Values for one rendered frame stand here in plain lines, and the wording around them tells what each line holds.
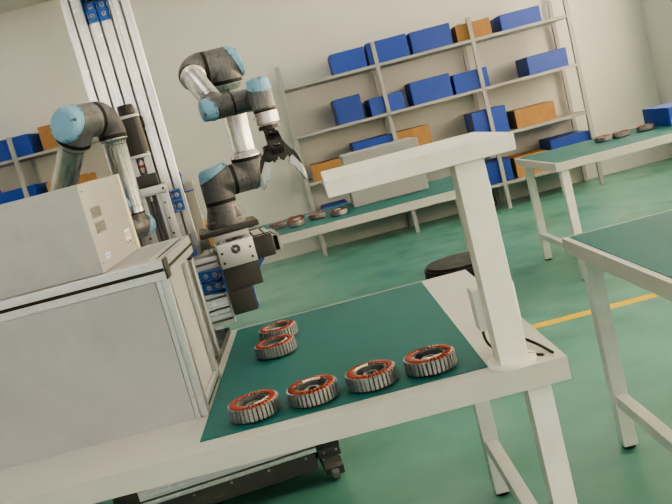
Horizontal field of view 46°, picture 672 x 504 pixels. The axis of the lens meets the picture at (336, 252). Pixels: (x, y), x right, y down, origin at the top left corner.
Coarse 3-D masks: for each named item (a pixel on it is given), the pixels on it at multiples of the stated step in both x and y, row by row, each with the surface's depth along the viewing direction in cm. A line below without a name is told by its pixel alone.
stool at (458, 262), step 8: (448, 256) 384; (456, 256) 379; (464, 256) 374; (432, 264) 375; (440, 264) 370; (448, 264) 366; (456, 264) 361; (464, 264) 357; (424, 272) 369; (432, 272) 363; (440, 272) 359; (448, 272) 355; (472, 272) 353
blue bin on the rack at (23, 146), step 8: (16, 136) 812; (24, 136) 812; (32, 136) 824; (0, 144) 813; (16, 144) 813; (24, 144) 813; (32, 144) 818; (40, 144) 841; (0, 152) 814; (8, 152) 814; (16, 152) 814; (24, 152) 814; (32, 152) 814; (0, 160) 815
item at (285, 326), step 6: (270, 324) 235; (276, 324) 235; (282, 324) 235; (288, 324) 230; (294, 324) 230; (264, 330) 230; (270, 330) 228; (276, 330) 227; (282, 330) 227; (288, 330) 228; (294, 330) 230; (264, 336) 228; (270, 336) 227
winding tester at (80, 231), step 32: (64, 192) 173; (96, 192) 187; (0, 224) 174; (32, 224) 174; (64, 224) 174; (96, 224) 180; (128, 224) 209; (0, 256) 175; (32, 256) 175; (64, 256) 176; (96, 256) 176; (0, 288) 176; (32, 288) 176
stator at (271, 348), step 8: (280, 336) 219; (288, 336) 216; (256, 344) 216; (264, 344) 217; (272, 344) 216; (280, 344) 211; (288, 344) 212; (296, 344) 215; (256, 352) 213; (264, 352) 211; (272, 352) 210; (280, 352) 211; (288, 352) 211
